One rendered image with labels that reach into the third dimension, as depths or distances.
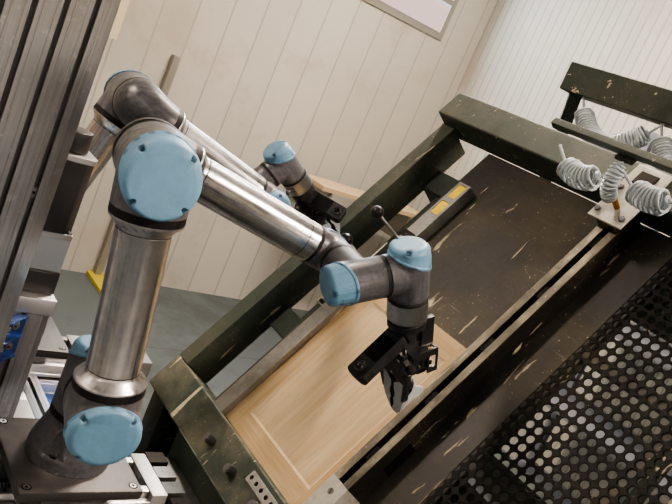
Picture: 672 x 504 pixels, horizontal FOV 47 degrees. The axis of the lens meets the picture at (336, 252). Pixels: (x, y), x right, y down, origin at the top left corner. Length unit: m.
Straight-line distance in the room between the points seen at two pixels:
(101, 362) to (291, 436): 0.87
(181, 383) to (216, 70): 3.18
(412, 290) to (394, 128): 4.75
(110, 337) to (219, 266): 4.49
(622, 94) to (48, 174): 1.88
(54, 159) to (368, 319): 1.04
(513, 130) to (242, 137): 3.30
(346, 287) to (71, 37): 0.60
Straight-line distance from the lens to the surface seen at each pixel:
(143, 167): 1.10
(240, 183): 1.31
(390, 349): 1.39
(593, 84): 2.77
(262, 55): 5.29
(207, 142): 1.82
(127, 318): 1.20
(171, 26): 5.00
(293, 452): 1.98
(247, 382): 2.16
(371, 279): 1.29
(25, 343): 1.59
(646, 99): 2.65
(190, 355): 2.34
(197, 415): 2.18
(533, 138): 2.25
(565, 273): 1.92
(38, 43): 1.33
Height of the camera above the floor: 1.86
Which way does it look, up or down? 12 degrees down
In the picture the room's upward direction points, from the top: 24 degrees clockwise
